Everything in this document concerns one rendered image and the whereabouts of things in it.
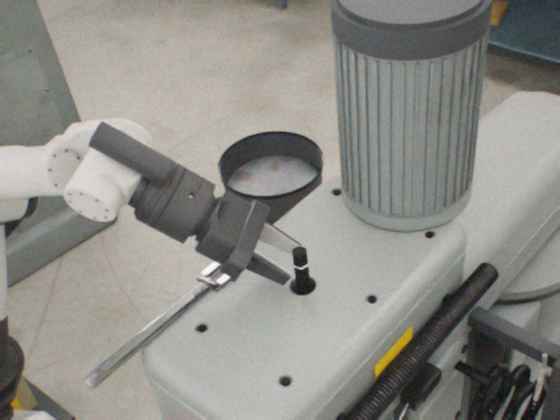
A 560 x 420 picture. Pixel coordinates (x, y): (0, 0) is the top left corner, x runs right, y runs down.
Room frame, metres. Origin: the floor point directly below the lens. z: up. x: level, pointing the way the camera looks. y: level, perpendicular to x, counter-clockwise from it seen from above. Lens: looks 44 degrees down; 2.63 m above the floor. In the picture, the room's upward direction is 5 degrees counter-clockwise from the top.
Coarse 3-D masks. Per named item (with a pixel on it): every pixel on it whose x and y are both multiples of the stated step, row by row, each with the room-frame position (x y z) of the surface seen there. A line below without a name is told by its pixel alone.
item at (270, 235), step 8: (264, 224) 0.74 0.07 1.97; (272, 224) 0.75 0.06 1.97; (264, 232) 0.74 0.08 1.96; (272, 232) 0.74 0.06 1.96; (280, 232) 0.74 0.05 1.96; (264, 240) 0.74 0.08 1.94; (272, 240) 0.74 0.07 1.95; (280, 240) 0.74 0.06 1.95; (288, 240) 0.73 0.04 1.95; (280, 248) 0.74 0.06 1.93; (288, 248) 0.73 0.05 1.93
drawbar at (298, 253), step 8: (296, 248) 0.71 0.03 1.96; (304, 248) 0.71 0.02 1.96; (296, 256) 0.70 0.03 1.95; (304, 256) 0.70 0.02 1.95; (296, 264) 0.70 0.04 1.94; (304, 264) 0.70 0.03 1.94; (296, 272) 0.70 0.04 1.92; (304, 272) 0.70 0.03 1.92; (296, 280) 0.70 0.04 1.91; (304, 280) 0.69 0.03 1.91; (296, 288) 0.70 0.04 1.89; (304, 288) 0.69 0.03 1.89
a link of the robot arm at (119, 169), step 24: (96, 144) 0.73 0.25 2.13; (120, 144) 0.73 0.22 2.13; (144, 144) 0.74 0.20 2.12; (96, 168) 0.73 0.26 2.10; (120, 168) 0.74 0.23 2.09; (144, 168) 0.72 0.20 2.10; (168, 168) 0.72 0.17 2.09; (72, 192) 0.71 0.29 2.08; (96, 192) 0.70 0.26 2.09; (120, 192) 0.72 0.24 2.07; (144, 192) 0.72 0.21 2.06; (168, 192) 0.72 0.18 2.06; (96, 216) 0.71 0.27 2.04; (144, 216) 0.71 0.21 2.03
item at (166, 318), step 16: (208, 272) 0.74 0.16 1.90; (192, 288) 0.71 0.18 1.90; (208, 288) 0.71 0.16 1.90; (176, 304) 0.68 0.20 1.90; (192, 304) 0.68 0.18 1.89; (160, 320) 0.66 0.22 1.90; (144, 336) 0.63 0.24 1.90; (128, 352) 0.61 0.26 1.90; (96, 368) 0.59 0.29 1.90; (112, 368) 0.59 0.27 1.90; (96, 384) 0.57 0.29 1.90
